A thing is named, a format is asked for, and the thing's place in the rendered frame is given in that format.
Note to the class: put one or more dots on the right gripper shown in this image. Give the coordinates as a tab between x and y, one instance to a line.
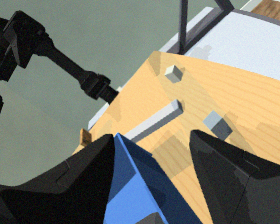
23	40

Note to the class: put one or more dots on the tan flat board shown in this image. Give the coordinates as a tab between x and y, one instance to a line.
247	101

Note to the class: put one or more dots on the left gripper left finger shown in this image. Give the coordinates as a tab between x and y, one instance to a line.
76	191

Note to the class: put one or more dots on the light grey long flat bar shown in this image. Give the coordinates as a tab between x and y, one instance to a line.
156	121

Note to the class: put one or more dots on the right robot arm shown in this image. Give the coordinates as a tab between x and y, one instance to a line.
90	82

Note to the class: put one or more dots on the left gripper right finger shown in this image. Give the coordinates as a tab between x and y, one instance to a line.
239	187

